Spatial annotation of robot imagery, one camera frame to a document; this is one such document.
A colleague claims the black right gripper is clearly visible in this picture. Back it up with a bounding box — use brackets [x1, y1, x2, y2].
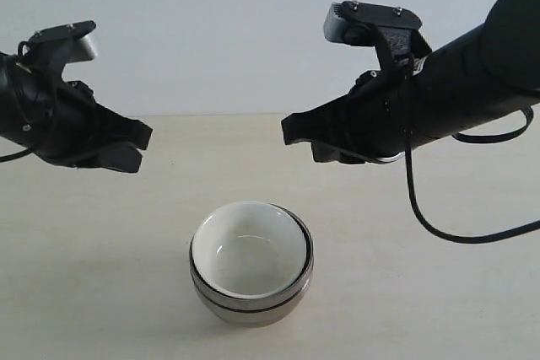
[281, 67, 422, 164]

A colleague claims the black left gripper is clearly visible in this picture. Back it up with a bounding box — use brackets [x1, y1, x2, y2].
[24, 79, 153, 174]

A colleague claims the white ceramic bowl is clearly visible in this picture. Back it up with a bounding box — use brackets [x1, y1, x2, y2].
[192, 202, 307, 298]

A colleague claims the ribbed steel bowl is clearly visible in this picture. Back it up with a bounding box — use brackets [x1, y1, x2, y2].
[188, 203, 316, 313]

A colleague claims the smooth steel bowl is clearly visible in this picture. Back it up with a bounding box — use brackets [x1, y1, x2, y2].
[192, 276, 312, 328]

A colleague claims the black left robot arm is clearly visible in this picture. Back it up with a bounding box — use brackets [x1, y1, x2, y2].
[1, 54, 153, 174]

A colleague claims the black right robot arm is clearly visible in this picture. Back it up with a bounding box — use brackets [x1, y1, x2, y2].
[281, 0, 539, 164]

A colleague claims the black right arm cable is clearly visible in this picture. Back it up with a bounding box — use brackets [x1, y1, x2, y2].
[402, 54, 540, 245]

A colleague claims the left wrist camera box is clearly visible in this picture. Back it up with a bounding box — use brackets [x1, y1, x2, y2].
[19, 20, 98, 76]

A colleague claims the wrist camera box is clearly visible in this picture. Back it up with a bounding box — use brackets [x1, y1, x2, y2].
[19, 20, 98, 76]
[322, 0, 432, 66]

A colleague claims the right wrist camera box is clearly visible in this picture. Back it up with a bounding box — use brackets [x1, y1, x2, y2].
[322, 0, 432, 66]

